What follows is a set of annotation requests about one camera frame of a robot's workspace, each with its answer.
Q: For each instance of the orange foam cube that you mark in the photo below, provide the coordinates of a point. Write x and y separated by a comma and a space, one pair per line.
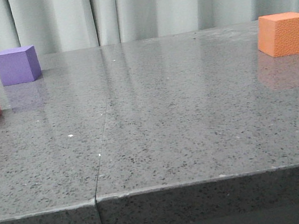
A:
278, 34

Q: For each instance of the grey pleated curtain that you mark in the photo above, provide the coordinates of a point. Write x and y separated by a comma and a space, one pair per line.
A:
63, 25

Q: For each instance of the purple foam cube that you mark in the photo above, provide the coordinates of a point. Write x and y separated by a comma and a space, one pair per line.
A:
19, 65

